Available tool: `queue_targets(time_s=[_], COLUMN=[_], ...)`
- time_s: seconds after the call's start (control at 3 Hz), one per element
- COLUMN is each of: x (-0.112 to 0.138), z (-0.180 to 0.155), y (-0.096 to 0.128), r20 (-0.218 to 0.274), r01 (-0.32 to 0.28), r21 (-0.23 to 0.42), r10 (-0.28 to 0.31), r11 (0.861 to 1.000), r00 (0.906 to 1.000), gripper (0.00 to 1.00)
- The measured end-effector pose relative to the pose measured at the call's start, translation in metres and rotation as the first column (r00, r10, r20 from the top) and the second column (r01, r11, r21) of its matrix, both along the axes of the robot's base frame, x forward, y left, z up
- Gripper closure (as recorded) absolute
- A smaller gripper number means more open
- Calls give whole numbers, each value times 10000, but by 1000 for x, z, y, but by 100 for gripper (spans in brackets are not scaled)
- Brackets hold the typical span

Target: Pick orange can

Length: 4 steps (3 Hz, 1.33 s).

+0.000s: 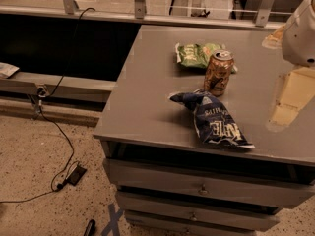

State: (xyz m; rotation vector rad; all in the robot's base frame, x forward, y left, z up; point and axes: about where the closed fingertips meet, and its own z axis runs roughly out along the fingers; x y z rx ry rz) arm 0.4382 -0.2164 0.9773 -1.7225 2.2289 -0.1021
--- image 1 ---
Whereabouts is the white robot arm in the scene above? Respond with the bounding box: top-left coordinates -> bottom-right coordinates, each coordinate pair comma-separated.
282,0 -> 315,67

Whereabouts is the orange soda can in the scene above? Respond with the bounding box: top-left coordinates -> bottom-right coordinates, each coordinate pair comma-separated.
204,49 -> 234,96

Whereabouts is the blue chip bag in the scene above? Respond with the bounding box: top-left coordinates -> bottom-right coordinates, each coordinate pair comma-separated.
169,88 -> 255,148

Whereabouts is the green chip bag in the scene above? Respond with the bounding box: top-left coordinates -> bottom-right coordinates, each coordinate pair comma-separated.
175,43 -> 225,71

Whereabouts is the top grey drawer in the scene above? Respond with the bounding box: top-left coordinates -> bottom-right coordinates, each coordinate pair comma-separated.
103,159 -> 314,208

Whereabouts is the grey drawer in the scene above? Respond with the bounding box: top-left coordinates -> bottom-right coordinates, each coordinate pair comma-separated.
116,191 -> 280,232
103,159 -> 314,208
123,210 -> 258,236

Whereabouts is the grey drawer cabinet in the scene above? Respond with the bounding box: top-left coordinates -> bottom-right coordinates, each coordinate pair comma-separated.
95,26 -> 315,236

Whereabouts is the middle grey drawer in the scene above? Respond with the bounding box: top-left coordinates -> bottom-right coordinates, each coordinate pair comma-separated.
116,191 -> 280,232

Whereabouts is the black power adapter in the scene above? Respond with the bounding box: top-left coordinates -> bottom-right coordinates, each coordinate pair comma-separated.
66,165 -> 87,186

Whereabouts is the bottom grey drawer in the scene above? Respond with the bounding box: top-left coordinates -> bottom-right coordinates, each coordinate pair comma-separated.
123,210 -> 258,236

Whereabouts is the blue tape cross on floor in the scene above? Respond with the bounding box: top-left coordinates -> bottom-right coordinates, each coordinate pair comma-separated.
101,204 -> 123,236

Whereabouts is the black cylindrical object on floor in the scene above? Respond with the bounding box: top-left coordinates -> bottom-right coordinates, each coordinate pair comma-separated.
84,219 -> 95,236

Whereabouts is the white paper on ledge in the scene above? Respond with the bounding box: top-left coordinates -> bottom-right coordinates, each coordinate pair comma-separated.
0,62 -> 20,79

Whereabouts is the black floor cable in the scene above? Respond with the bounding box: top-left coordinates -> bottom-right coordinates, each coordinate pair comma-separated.
0,7 -> 96,205

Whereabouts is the metal railing frame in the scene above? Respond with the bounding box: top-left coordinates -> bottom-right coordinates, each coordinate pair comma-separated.
0,0 -> 289,30

